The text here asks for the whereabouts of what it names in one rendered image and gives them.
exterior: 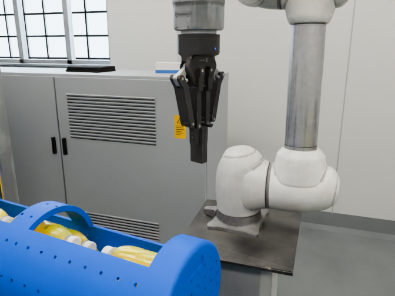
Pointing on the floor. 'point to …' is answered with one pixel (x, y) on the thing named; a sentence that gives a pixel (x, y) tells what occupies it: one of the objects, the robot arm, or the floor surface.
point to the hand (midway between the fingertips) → (198, 144)
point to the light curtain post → (6, 155)
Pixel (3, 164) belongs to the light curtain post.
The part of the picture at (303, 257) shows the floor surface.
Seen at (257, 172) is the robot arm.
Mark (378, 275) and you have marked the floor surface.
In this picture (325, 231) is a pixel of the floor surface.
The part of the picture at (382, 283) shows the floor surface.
